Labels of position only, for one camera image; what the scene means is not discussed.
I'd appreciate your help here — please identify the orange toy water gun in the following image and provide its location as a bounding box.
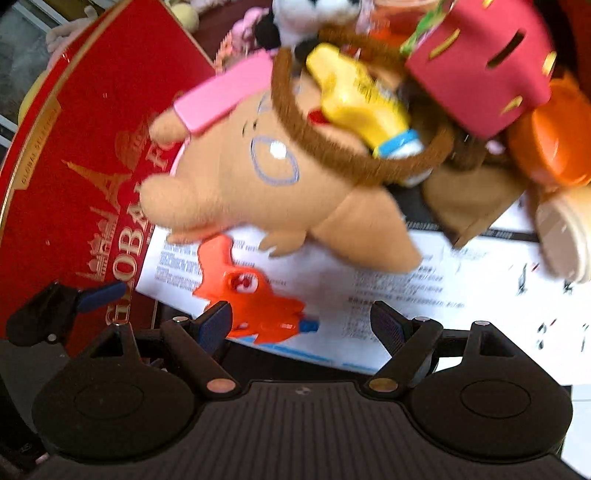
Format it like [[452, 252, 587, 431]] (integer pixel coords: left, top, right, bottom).
[[191, 234, 320, 345]]

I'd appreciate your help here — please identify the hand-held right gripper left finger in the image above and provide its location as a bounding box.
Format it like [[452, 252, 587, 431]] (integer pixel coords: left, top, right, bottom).
[[75, 300, 242, 400]]

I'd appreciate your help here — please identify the brown cardboard piece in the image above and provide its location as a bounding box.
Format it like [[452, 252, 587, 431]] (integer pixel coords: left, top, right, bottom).
[[421, 154, 528, 250]]

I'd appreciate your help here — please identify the beige plastic cup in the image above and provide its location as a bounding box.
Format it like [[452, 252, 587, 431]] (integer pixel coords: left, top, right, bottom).
[[534, 186, 591, 284]]

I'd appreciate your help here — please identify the red gift box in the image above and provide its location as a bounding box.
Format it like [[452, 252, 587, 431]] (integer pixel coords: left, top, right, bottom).
[[0, 0, 219, 357]]

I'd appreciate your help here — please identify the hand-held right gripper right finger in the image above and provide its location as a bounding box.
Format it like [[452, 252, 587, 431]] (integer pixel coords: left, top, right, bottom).
[[364, 300, 523, 400]]

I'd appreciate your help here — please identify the tan plush doll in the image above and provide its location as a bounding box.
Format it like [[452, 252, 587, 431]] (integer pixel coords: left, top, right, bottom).
[[139, 48, 458, 274]]

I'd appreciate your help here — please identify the pink frilly toy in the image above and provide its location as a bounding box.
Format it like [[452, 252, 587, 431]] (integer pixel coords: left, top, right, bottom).
[[215, 8, 266, 75]]

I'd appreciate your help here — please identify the orange plastic cup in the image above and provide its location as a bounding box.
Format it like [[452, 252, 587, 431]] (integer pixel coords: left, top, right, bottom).
[[507, 78, 591, 188]]

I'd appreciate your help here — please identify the small panda plush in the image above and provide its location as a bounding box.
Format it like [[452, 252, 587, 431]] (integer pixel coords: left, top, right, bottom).
[[255, 0, 362, 52]]

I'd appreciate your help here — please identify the yellow toy bottle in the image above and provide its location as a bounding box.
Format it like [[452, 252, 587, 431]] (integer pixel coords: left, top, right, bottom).
[[305, 43, 424, 160]]

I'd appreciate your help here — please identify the large white instruction sheet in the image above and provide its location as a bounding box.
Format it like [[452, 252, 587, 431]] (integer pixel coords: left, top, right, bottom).
[[135, 225, 574, 385]]

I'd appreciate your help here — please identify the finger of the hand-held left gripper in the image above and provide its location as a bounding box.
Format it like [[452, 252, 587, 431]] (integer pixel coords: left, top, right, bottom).
[[6, 281, 129, 348]]

